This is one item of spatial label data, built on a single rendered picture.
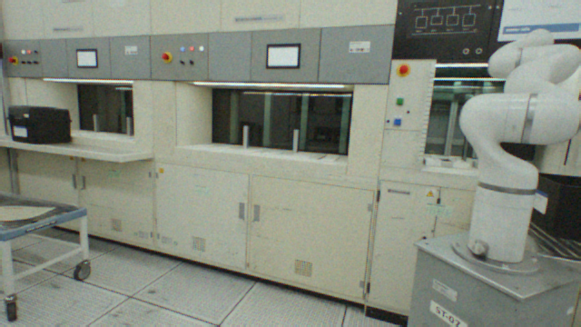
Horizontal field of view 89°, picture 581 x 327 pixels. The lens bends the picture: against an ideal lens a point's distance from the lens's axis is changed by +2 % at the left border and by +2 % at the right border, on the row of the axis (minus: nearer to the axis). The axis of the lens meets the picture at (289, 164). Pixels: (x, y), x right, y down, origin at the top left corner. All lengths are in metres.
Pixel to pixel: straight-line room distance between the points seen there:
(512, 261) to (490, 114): 0.36
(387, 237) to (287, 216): 0.57
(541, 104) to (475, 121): 0.13
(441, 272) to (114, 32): 2.32
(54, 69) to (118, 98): 0.50
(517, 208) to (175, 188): 1.85
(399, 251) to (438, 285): 0.79
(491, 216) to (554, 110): 0.27
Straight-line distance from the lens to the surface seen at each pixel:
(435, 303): 0.96
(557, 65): 1.18
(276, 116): 2.18
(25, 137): 2.75
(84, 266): 2.34
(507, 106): 0.87
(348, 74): 1.59
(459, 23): 1.65
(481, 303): 0.88
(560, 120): 0.87
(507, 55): 1.24
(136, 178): 2.37
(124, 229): 2.58
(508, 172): 0.87
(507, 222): 0.89
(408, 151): 1.58
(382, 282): 1.79
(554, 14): 1.73
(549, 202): 1.31
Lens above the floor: 1.10
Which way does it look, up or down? 9 degrees down
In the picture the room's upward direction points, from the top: 3 degrees clockwise
